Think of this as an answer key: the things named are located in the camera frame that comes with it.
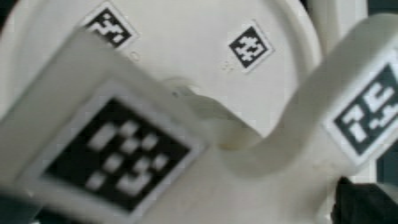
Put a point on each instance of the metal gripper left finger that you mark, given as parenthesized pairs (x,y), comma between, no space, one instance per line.
(24,213)

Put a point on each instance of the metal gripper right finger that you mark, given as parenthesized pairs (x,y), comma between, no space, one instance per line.
(366,205)

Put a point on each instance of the white cross-shaped table base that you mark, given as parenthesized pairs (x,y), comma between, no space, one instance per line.
(127,153)

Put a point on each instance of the white round table top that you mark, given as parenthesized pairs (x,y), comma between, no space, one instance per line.
(234,46)

